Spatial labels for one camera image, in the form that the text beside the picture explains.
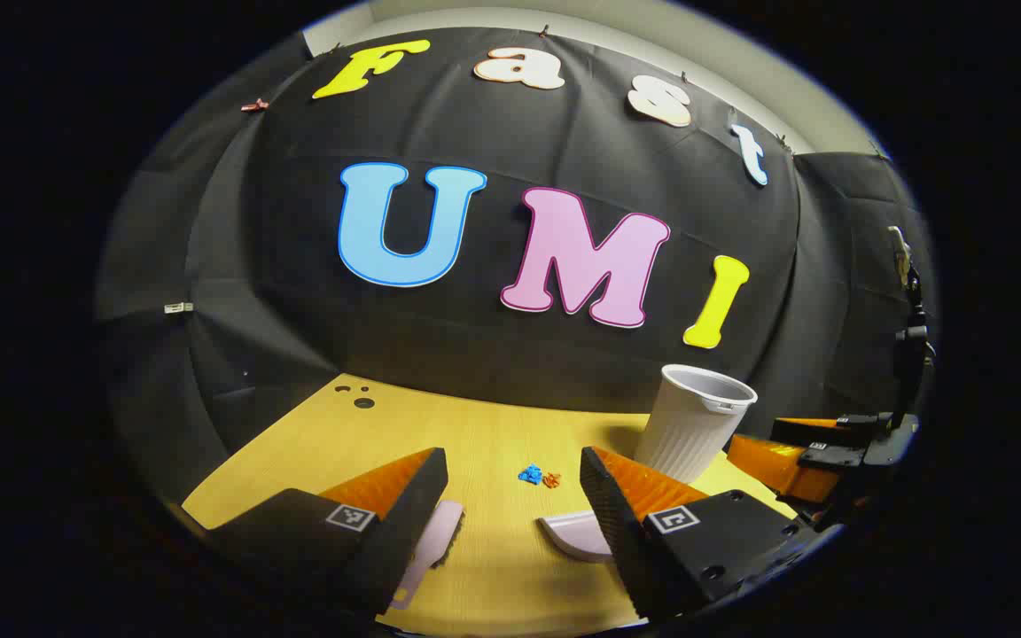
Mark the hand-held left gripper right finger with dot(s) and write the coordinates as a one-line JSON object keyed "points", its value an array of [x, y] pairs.
{"points": [[608, 505]]}

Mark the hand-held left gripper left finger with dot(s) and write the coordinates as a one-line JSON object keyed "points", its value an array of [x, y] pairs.
{"points": [[413, 505]]}

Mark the blue paper trash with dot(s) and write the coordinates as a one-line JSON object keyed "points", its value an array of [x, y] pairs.
{"points": [[529, 475]]}

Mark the wooden desktop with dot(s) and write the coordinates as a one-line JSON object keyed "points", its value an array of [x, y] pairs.
{"points": [[493, 443]]}

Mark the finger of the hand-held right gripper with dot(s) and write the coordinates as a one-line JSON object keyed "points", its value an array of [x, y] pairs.
{"points": [[776, 470], [830, 431]]}

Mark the white ribbed garbage bin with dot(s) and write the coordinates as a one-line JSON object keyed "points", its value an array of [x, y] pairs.
{"points": [[688, 425]]}

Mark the pink dustpan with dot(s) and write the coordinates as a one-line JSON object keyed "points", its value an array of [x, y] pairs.
{"points": [[577, 536]]}

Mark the white clip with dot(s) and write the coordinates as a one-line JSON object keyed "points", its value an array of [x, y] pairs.
{"points": [[178, 307]]}

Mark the small pink broom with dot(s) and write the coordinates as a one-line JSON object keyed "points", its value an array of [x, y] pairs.
{"points": [[440, 532]]}

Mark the pink clip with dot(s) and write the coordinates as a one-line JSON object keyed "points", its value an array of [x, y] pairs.
{"points": [[254, 105]]}

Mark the orange paper trash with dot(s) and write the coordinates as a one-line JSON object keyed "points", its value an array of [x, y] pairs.
{"points": [[551, 480]]}

